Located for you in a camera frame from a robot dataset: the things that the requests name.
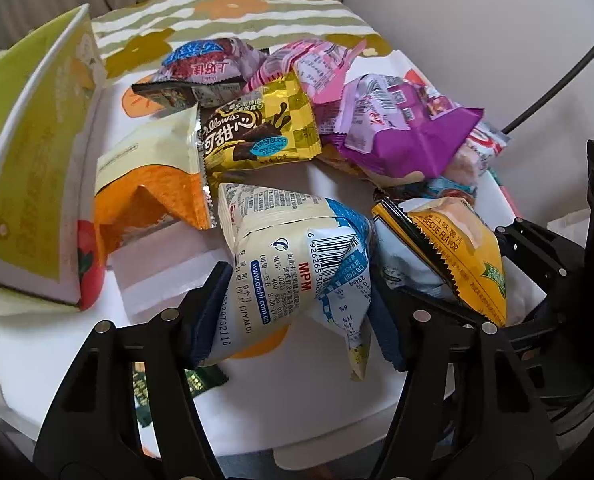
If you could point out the pink striped snack packet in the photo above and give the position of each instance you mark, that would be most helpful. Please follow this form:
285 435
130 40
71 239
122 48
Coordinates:
317 65

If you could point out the red and white snack packet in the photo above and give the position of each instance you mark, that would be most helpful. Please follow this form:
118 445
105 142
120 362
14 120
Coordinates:
487 140

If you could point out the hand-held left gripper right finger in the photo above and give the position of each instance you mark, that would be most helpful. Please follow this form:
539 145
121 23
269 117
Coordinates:
384 332

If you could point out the purple snack packet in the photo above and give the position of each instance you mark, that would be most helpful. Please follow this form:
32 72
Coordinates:
402 135

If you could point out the lilac chocolate sponge snack packet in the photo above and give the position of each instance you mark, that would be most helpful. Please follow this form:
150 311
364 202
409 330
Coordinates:
202 62

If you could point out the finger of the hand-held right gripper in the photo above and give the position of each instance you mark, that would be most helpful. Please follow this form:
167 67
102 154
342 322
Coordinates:
442 307
537 255

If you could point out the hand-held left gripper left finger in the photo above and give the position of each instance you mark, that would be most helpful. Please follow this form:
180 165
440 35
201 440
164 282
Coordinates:
211 310

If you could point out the gold chocolate snack packet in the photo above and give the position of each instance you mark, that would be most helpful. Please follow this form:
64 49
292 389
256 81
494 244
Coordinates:
257 132

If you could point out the pale blue snack packet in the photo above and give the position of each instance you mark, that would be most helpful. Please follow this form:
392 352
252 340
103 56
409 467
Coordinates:
402 260

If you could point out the white and blue snack packet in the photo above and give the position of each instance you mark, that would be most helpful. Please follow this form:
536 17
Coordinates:
277 240

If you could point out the orange and cream snack packet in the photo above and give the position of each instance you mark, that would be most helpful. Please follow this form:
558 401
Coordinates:
147 160

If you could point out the teal snack packet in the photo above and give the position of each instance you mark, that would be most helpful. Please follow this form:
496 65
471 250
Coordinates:
452 190

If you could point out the yellow chips packet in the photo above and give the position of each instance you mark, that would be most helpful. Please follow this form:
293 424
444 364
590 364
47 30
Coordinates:
457 245

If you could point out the floral striped blanket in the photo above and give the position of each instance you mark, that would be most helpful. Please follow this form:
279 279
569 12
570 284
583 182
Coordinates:
257 15

